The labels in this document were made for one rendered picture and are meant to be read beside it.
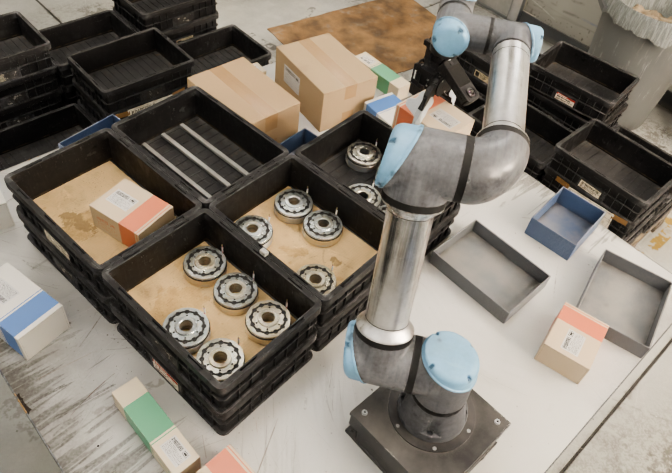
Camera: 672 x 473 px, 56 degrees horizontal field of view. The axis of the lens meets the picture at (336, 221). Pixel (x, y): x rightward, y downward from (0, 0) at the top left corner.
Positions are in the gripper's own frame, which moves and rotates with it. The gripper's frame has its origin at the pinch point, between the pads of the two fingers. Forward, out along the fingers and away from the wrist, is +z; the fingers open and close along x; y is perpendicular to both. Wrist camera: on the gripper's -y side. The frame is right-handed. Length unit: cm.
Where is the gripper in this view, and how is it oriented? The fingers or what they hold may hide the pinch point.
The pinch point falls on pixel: (433, 119)
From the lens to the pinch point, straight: 162.2
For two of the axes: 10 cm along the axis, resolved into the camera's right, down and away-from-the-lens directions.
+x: -7.3, 4.4, -5.2
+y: -6.7, -5.9, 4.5
